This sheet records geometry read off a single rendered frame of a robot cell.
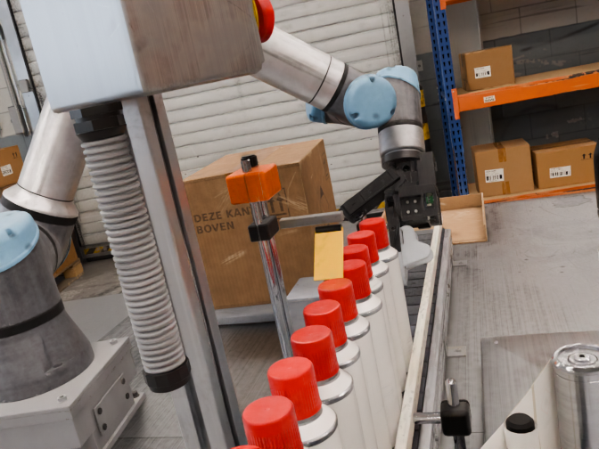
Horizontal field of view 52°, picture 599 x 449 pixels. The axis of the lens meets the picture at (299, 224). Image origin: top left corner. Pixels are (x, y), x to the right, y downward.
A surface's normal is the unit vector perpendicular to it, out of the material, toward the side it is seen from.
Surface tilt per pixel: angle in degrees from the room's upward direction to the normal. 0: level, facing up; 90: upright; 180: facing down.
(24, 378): 72
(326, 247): 48
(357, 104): 90
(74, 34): 90
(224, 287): 90
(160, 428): 0
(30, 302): 89
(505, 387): 0
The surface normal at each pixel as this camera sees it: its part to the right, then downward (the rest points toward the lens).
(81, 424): 0.97, -0.15
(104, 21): -0.75, 0.30
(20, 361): 0.15, -0.10
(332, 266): -0.32, -0.43
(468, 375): -0.19, -0.95
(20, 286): 0.65, 0.04
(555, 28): -0.13, 0.27
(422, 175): -0.32, -0.22
